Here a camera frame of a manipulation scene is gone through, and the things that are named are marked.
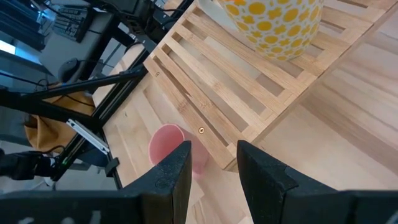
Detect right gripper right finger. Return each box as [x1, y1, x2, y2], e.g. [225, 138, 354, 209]
[236, 139, 349, 224]

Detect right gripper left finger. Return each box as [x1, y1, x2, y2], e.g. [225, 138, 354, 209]
[123, 140, 193, 224]

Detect pink faceted mug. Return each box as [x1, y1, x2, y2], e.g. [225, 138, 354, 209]
[148, 123, 210, 181]

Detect white mug yellow dots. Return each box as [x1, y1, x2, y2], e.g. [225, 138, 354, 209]
[217, 0, 326, 62]

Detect wooden slatted mug rack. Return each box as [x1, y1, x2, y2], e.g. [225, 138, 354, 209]
[142, 0, 398, 170]

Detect brown paper bag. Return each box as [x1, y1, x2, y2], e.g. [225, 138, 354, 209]
[24, 83, 96, 153]

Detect black device green light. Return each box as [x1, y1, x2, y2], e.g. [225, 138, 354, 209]
[0, 150, 68, 182]

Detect black computer mouse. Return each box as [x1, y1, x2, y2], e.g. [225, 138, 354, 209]
[57, 57, 81, 83]

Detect grey computer desk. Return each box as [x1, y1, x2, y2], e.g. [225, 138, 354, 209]
[39, 12, 116, 83]

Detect black keyboard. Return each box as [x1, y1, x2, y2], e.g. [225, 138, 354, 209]
[51, 4, 94, 43]

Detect dark computer monitor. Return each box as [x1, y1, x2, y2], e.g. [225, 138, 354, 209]
[0, 0, 47, 54]

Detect silver aluminium bracket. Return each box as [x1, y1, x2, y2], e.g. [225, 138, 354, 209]
[67, 118, 110, 156]

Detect black aluminium table frame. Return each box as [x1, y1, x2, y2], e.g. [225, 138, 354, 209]
[0, 0, 195, 190]

